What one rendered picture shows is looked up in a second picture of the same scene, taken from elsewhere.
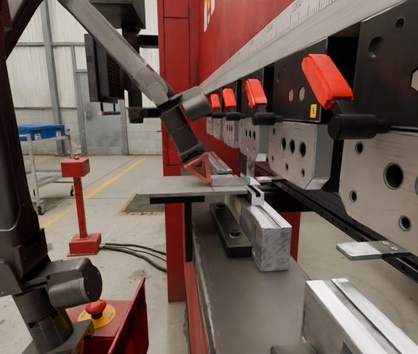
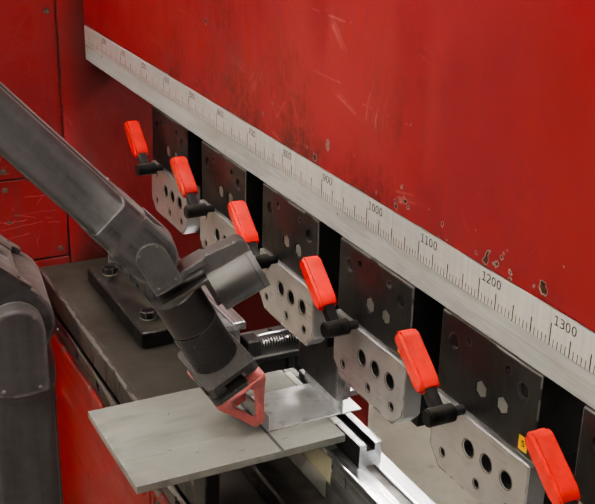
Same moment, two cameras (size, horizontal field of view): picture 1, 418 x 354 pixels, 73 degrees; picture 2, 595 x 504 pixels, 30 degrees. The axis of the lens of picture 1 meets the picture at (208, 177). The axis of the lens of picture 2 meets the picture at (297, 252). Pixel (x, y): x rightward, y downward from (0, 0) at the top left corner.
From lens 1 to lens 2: 74 cm
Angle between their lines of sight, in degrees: 21
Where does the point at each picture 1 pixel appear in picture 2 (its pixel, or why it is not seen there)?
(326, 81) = (556, 482)
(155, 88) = (153, 258)
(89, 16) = not seen: outside the picture
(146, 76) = (128, 230)
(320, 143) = (532, 485)
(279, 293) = not seen: outside the picture
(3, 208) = not seen: outside the picture
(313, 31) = (521, 346)
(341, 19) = (561, 377)
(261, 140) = (408, 397)
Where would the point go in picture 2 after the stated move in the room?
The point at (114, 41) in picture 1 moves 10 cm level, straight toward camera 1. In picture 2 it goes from (41, 151) to (84, 177)
